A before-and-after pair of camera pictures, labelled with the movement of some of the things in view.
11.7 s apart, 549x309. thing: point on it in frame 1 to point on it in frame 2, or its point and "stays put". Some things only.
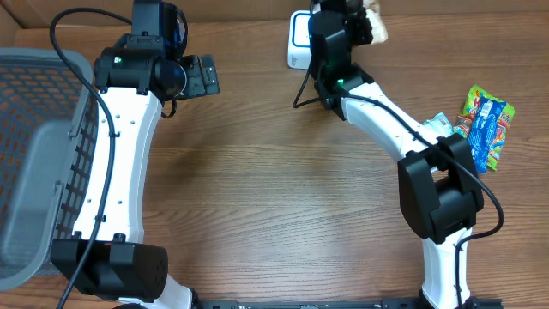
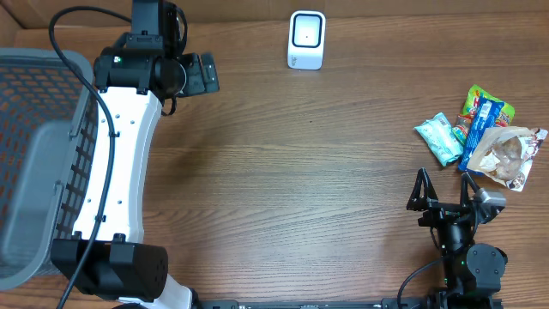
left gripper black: (199, 87) stays put
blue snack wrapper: (484, 130) stays put
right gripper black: (357, 15) to (438, 211)
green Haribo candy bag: (462, 123) stays put
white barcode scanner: (299, 50) stays put
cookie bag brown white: (373, 12) to (505, 154)
